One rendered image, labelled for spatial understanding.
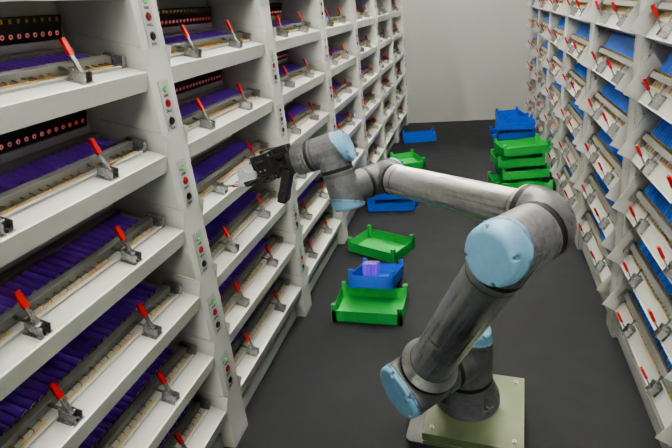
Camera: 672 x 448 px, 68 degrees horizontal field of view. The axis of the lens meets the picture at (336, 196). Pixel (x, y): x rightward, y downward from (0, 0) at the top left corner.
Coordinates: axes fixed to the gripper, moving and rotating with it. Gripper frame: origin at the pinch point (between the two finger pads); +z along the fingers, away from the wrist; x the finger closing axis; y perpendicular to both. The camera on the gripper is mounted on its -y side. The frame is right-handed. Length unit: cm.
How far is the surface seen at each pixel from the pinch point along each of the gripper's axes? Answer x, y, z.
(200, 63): 1.0, 35.9, -4.8
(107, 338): 51, -15, 17
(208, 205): 10.0, -1.1, 6.0
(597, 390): -16, -103, -82
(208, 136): 4.5, 16.8, 0.1
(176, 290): 27.4, -17.1, 14.5
